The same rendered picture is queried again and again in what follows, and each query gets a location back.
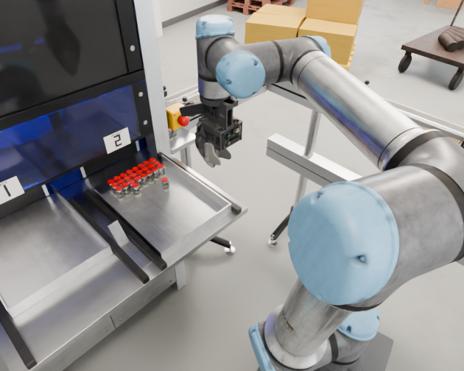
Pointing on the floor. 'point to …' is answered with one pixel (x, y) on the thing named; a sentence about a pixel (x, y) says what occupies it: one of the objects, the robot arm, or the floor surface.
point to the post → (154, 92)
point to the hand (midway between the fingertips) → (211, 161)
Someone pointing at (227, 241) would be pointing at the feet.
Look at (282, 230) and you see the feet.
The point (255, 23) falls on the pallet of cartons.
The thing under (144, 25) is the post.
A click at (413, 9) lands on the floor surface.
